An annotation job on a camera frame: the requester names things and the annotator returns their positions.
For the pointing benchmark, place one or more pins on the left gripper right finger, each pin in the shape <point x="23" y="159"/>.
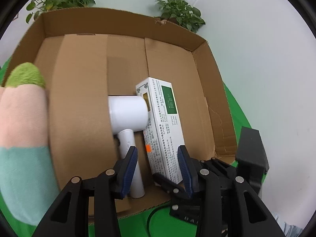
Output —
<point x="247" y="214"/>

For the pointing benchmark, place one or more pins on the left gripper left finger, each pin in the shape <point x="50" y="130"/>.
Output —
<point x="68" y="214"/>

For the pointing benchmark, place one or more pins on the white green medicine box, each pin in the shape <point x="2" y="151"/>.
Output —
<point x="163" y="133"/>

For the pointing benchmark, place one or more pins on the white hair dryer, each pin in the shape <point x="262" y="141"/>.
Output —
<point x="128" y="114"/>

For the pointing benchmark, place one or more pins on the light blue jacket sleeve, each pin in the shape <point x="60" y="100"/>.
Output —
<point x="288" y="230"/>

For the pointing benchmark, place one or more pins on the teal pink plush toy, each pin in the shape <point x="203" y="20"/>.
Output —
<point x="28" y="182"/>

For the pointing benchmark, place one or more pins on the large open cardboard box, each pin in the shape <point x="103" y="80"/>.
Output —
<point x="86" y="55"/>

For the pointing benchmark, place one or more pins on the right potted green plant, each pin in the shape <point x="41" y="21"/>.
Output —
<point x="181" y="13"/>

